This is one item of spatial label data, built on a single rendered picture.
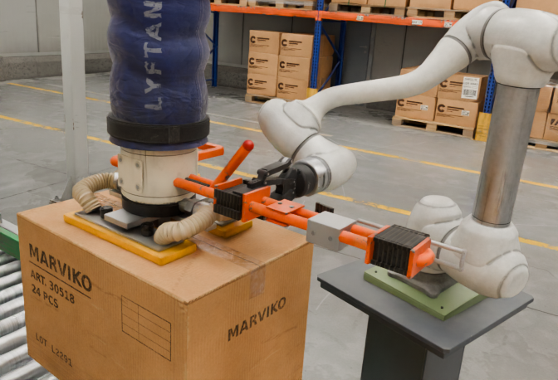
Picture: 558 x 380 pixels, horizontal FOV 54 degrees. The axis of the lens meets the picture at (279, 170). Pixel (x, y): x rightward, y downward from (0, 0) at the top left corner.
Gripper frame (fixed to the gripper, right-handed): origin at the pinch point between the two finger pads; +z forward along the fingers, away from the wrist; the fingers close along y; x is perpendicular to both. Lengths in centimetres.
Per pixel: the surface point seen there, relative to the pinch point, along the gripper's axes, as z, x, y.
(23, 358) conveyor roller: 11, 73, 66
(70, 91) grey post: -156, 291, 31
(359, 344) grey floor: -137, 32, 121
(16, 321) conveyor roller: 2, 91, 65
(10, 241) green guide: -20, 134, 57
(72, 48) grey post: -159, 289, -1
